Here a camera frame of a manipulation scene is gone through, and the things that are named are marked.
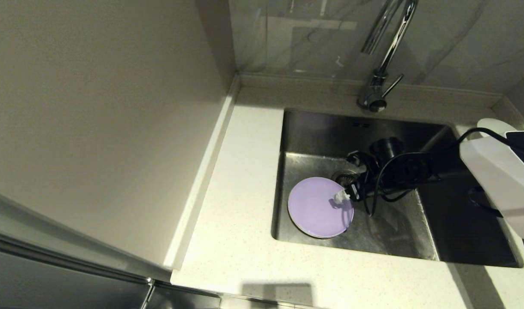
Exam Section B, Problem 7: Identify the purple plastic plate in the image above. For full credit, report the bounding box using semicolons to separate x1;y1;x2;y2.
287;177;355;239

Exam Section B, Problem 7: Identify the stainless steel sink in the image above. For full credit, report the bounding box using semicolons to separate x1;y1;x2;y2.
271;107;524;269

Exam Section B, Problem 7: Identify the round metal drain strainer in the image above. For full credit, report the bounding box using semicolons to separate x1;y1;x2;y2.
332;170;366;186

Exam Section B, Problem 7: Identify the chrome gooseneck faucet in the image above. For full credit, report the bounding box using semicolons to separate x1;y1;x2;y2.
357;0;419;113

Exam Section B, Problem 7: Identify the beige tall cabinet side panel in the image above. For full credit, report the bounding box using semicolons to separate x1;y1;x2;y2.
0;0;239;271

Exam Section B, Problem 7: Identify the steel appliance door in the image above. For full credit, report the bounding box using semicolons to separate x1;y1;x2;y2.
0;230;222;309

